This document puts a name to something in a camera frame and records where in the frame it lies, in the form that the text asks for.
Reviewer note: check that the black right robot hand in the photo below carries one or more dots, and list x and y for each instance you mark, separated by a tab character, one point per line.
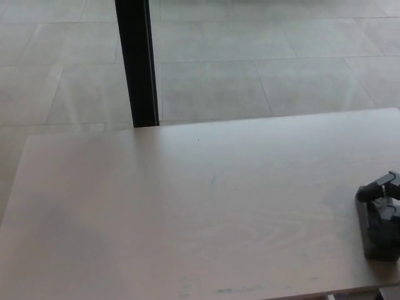
386	187

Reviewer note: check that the dark grey felt whiteboard eraser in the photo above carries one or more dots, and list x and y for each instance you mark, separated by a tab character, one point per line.
379	240

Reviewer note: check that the grey desk underframe part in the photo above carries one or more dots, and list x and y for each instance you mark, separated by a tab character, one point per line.
390	294

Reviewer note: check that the white desk underframe bracket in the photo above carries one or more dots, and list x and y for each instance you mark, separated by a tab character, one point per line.
330	297

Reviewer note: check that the black vertical window frame post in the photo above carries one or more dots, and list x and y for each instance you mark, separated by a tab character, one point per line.
136	62

